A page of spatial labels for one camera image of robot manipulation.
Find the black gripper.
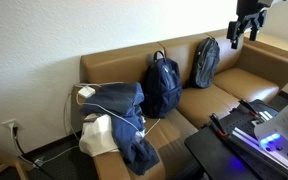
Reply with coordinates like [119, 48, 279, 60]
[226, 0, 270, 50]

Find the grey backpack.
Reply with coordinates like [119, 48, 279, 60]
[185, 37, 221, 89]

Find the light wooden side table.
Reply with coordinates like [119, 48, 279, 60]
[243, 30, 288, 60]

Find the tan leather sofa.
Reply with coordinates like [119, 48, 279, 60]
[71, 28, 288, 180]

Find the dark navy backpack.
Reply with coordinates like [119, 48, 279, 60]
[140, 50, 183, 119]

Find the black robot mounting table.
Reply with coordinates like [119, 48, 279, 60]
[183, 98, 288, 180]

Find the blue clothing pile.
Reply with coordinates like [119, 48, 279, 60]
[80, 82, 161, 177]

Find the white power adapter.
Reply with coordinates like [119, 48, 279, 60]
[77, 85, 96, 99]

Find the light wooden chair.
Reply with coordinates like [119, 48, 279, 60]
[0, 143, 30, 180]

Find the red-handled black clamp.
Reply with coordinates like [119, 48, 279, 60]
[238, 98, 263, 118]
[209, 113, 230, 138]

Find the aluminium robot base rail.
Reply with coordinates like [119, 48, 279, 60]
[230, 125, 288, 178]

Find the thin white charger cable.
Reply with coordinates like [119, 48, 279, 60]
[63, 81, 162, 141]

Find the white wall outlet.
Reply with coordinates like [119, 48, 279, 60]
[1, 119, 24, 132]

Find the white power cord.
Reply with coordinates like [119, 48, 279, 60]
[9, 124, 80, 168]

